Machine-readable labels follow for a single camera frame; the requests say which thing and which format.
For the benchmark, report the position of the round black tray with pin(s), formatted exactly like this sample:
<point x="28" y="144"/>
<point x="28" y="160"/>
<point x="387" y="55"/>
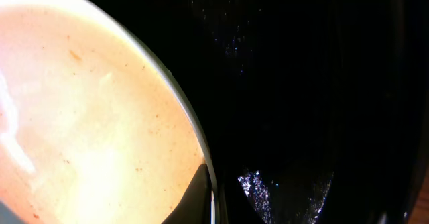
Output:
<point x="315" y="111"/>

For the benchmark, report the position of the mint green plate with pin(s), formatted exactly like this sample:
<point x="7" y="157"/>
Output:
<point x="94" y="128"/>

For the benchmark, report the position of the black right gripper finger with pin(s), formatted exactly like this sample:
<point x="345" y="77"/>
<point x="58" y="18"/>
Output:
<point x="195" y="205"/>

